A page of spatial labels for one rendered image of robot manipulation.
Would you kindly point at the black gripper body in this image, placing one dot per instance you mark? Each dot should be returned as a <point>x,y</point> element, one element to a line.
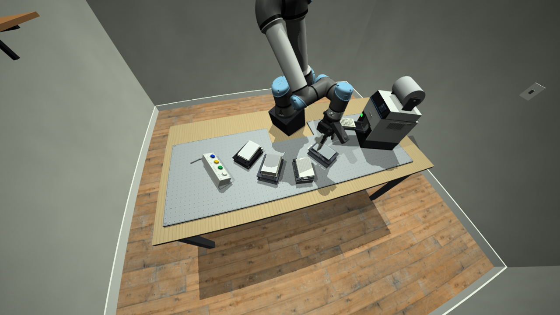
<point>324,125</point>

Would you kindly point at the grey button panel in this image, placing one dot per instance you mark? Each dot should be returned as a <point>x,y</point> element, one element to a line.
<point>216,170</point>

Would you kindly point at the white horizontal roll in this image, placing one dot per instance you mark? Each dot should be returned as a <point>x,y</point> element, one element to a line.
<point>406,88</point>

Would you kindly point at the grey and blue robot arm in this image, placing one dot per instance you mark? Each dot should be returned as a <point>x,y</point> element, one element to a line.
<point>298,88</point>

